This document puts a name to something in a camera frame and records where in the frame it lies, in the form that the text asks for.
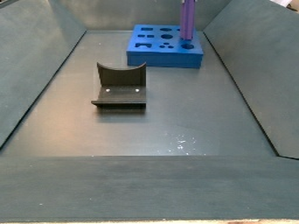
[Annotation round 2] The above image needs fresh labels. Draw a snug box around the purple star-shaped peg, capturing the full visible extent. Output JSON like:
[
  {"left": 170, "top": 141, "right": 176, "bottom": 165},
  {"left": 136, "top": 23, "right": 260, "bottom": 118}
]
[{"left": 180, "top": 0, "right": 196, "bottom": 40}]

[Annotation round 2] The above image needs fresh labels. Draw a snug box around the blue shape-sorting board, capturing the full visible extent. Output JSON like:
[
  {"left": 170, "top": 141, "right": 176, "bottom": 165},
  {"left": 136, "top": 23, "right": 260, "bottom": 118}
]
[{"left": 125, "top": 24, "right": 202, "bottom": 68}]

